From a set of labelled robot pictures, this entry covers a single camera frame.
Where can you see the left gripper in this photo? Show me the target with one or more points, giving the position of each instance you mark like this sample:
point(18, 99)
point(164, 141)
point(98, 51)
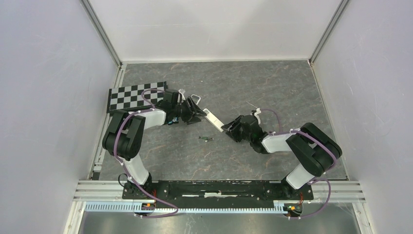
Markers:
point(188, 118)

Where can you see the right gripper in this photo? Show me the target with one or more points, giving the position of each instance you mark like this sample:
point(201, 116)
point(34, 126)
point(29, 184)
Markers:
point(233, 132)

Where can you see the white long remote control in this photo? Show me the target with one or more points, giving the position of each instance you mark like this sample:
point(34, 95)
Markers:
point(210, 117)

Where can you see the grey white remote control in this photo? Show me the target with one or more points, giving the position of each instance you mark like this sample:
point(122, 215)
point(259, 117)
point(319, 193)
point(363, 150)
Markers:
point(195, 98)

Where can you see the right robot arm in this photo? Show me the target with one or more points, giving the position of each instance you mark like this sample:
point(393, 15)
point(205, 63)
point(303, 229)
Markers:
point(316, 152)

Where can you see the green tipped AAA battery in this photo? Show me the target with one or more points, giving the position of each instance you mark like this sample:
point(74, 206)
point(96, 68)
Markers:
point(206, 139)

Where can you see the black white checkerboard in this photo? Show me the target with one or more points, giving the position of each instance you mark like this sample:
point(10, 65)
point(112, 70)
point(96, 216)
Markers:
point(128, 98)

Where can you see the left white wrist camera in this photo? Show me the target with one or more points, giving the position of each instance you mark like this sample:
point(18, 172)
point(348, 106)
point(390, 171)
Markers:
point(181, 96)

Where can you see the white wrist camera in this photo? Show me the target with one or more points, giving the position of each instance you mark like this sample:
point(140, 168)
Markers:
point(256, 113)
point(181, 96)

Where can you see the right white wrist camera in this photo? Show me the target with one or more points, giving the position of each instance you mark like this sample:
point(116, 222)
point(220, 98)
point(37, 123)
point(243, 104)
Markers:
point(256, 113)

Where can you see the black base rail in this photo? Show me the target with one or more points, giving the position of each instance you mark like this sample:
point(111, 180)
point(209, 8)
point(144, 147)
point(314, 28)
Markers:
point(215, 193)

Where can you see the white slotted cable duct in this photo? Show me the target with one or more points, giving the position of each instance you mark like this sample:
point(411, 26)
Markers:
point(138, 207)

